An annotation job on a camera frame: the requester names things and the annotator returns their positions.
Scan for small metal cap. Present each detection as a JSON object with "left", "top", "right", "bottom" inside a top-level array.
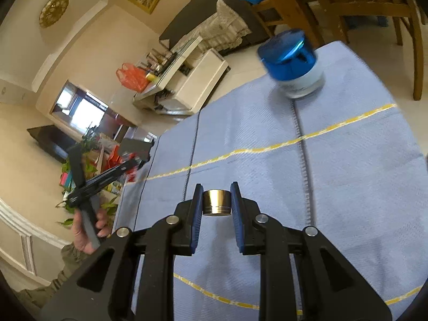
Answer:
[{"left": 202, "top": 190, "right": 231, "bottom": 217}]

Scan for red snack wrapper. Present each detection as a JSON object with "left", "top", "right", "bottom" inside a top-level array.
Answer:
[{"left": 126, "top": 167, "right": 141, "bottom": 183}]

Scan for person left hand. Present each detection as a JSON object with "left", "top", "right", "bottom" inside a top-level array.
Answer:
[{"left": 71, "top": 207, "right": 113, "bottom": 255}]

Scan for green potted plant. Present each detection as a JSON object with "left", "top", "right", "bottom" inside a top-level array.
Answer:
[{"left": 55, "top": 126, "right": 118, "bottom": 225}]

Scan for white coffee table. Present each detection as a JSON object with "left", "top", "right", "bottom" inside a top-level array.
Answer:
[{"left": 133, "top": 36, "right": 230, "bottom": 116}]

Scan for orange plastic bag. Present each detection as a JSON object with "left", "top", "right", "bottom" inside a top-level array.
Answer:
[{"left": 115, "top": 63, "right": 150, "bottom": 93}]

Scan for yellow mug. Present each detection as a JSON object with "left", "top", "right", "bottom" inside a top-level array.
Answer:
[{"left": 146, "top": 72, "right": 159, "bottom": 83}]

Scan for black wifi router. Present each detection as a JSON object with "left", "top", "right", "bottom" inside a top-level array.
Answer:
[{"left": 146, "top": 49, "right": 177, "bottom": 75}]

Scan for blue striped tablecloth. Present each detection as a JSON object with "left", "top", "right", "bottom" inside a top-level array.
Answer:
[{"left": 114, "top": 41, "right": 427, "bottom": 320}]

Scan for white lace sofa cover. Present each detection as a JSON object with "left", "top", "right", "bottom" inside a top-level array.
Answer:
[{"left": 172, "top": 0, "right": 252, "bottom": 52}]

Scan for dark grey sofa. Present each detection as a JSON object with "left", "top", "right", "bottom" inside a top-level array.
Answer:
[{"left": 159, "top": 0, "right": 269, "bottom": 56}]

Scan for blue lid cream jar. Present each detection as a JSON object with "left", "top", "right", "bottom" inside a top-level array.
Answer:
[{"left": 258, "top": 29, "right": 325, "bottom": 99}]

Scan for far wooden chair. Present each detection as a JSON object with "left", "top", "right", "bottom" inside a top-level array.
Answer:
[{"left": 207, "top": 0, "right": 289, "bottom": 38}]

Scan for wooden dining table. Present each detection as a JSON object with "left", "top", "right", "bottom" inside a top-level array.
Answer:
[{"left": 269, "top": 0, "right": 325, "bottom": 48}]

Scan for near wooden dining chair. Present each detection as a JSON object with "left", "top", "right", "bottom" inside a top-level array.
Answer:
[{"left": 317, "top": 0, "right": 424, "bottom": 101}]

